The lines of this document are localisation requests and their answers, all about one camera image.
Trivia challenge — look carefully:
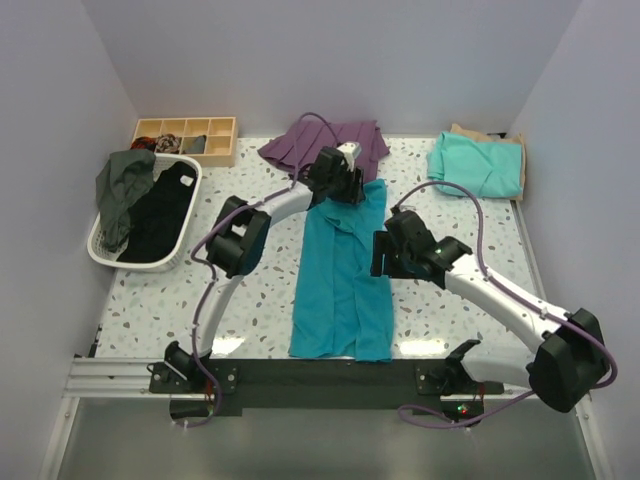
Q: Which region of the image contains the patterned brown fabric roll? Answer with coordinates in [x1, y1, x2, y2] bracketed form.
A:
[154, 133, 182, 154]

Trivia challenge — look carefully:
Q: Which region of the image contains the aluminium frame rail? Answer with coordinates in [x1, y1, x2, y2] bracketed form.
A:
[62, 355, 161, 401]

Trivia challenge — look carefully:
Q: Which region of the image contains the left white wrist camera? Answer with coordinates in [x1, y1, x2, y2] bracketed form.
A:
[337, 142, 362, 170]

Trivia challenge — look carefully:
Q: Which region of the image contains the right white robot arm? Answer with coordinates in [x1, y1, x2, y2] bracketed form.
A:
[371, 210, 617, 413]

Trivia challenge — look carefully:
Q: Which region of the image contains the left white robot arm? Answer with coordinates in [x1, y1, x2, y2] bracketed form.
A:
[152, 142, 365, 392]

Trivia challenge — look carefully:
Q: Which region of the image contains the dark green garment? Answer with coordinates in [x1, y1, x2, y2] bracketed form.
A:
[95, 149, 156, 252]

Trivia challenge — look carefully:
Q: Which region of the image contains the purple pleated skirt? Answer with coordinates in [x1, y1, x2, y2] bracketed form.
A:
[258, 120, 390, 183]

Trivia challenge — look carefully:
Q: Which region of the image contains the tan folded cloth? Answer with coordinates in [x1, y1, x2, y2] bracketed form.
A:
[450, 123, 526, 201]

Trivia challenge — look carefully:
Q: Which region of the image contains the white laundry basket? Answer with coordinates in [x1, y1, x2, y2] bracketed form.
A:
[87, 153, 203, 273]

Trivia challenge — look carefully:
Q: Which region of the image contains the red black fabric roll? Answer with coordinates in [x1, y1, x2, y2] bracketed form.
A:
[130, 136, 157, 152]

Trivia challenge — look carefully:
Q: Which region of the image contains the black garment in basket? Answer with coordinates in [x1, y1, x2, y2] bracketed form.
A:
[118, 161, 197, 263]

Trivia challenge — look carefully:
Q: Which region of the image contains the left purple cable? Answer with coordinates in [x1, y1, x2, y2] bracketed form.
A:
[172, 112, 341, 429]

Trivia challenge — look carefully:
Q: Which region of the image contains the teal t shirt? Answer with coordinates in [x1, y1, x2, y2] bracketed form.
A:
[289, 179, 394, 362]

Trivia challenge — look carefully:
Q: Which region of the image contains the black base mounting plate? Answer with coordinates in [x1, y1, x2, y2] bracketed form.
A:
[148, 357, 504, 419]

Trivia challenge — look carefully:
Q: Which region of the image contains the dark grey fabric roll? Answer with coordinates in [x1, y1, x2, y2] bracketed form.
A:
[181, 135, 207, 155]

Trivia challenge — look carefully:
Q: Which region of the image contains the mint green folded shirt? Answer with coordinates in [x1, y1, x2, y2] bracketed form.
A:
[427, 132, 523, 199]

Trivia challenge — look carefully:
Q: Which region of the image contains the wooden compartment organizer box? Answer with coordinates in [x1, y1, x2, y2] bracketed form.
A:
[130, 117, 239, 167]

